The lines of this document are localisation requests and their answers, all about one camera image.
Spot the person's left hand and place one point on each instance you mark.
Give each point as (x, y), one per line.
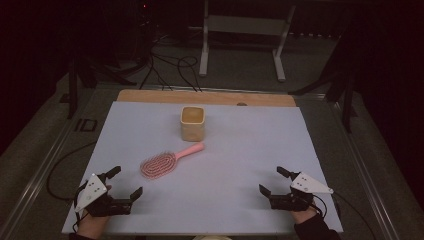
(93, 226)

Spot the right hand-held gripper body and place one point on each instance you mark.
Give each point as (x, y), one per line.
(308, 185)

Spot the pink hairbrush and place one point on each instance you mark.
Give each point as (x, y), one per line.
(158, 165)

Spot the metal floor rail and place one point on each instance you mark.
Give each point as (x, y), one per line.
(40, 166)
(363, 173)

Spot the person's right hand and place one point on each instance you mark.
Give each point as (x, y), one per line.
(304, 216)

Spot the black stand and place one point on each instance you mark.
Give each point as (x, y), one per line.
(72, 90)
(347, 100)

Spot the white board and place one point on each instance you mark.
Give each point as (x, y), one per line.
(233, 160)

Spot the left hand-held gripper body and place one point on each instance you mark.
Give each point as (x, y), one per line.
(91, 191)

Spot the beige square cup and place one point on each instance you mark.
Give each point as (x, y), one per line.
(192, 130)

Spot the white metal stand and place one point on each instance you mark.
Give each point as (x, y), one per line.
(246, 25)

